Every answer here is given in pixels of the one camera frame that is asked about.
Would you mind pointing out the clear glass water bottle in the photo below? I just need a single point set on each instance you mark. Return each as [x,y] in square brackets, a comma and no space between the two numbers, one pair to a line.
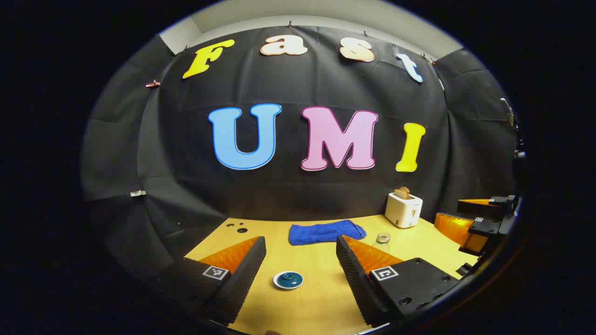
[382,239]

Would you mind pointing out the silver metal clip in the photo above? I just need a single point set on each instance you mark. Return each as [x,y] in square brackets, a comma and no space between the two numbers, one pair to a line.
[138,193]

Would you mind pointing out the red clip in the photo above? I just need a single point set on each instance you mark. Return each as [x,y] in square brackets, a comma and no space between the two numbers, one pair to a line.
[152,84]

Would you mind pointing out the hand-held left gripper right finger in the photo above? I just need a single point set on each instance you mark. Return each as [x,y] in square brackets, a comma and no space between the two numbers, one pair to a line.
[354,274]

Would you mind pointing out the toasted bread slice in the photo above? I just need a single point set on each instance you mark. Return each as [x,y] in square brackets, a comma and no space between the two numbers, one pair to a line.
[402,192]

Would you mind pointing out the blue towel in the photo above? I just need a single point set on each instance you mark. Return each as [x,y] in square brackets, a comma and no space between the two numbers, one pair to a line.
[321,232]

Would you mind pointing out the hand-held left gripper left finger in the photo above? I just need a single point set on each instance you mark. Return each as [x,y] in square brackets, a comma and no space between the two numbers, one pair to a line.
[247,272]

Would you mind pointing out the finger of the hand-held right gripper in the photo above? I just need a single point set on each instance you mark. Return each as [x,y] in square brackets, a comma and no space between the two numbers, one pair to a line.
[465,230]
[484,204]

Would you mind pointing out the white toaster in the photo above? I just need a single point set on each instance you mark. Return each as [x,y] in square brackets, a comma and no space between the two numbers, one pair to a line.
[403,209]

